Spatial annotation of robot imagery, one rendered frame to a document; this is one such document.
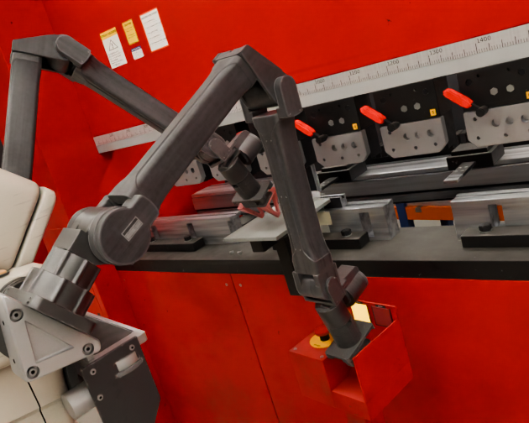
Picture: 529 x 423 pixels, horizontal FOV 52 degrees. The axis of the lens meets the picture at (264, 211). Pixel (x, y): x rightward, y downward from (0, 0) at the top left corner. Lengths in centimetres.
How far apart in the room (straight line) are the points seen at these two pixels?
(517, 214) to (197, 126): 77
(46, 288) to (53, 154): 134
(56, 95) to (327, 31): 108
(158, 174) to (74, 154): 129
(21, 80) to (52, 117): 84
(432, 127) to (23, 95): 87
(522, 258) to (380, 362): 36
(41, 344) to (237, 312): 107
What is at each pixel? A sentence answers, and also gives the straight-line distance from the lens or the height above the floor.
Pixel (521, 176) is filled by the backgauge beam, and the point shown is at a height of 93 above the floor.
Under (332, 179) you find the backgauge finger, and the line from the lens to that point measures 169.
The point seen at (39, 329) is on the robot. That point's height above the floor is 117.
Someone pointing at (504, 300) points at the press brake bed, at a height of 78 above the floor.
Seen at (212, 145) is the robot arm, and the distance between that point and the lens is 127.
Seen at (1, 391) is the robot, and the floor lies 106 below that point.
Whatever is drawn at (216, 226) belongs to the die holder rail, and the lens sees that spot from 180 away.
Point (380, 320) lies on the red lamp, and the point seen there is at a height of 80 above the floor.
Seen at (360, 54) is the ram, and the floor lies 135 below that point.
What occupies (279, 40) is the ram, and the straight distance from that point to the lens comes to 144.
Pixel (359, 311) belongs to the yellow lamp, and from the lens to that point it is 126.
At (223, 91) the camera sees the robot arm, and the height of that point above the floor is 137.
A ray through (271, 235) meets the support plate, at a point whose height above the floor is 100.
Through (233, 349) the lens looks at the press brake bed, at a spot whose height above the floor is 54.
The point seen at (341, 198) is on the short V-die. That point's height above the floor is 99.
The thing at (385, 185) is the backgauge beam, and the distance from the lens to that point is 170.
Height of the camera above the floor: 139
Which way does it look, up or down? 14 degrees down
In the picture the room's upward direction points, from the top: 17 degrees counter-clockwise
